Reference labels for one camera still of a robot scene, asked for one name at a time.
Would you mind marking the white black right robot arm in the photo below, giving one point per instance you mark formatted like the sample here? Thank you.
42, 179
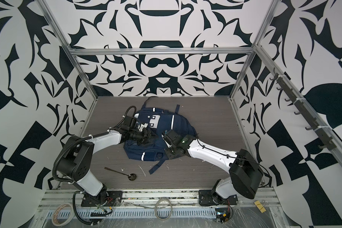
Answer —
245, 172

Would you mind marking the navy blue student backpack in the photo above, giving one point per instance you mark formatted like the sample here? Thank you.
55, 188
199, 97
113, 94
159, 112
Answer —
159, 121

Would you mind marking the beige tape roll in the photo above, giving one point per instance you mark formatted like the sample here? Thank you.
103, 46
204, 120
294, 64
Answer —
62, 215

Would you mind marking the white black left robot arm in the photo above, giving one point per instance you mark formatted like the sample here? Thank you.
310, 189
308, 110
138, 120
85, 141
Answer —
73, 163

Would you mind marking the yellow tape pieces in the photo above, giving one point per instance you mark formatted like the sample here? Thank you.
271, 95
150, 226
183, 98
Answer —
260, 206

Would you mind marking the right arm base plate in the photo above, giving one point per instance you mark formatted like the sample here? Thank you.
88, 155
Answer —
211, 198

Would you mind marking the black metal spoon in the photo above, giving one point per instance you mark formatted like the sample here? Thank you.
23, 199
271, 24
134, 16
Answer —
130, 177

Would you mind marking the white slotted cable duct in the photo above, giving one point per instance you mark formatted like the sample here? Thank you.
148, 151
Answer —
141, 213

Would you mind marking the green lit circuit board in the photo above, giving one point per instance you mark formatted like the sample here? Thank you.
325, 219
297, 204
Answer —
224, 214

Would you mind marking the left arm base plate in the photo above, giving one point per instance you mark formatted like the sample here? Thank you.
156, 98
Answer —
104, 198

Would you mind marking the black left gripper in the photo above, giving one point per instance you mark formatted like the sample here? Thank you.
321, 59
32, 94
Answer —
148, 137

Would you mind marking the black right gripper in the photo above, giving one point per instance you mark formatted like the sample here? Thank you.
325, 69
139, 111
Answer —
169, 155

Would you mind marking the grey coat hook rack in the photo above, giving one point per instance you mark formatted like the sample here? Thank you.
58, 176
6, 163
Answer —
305, 110

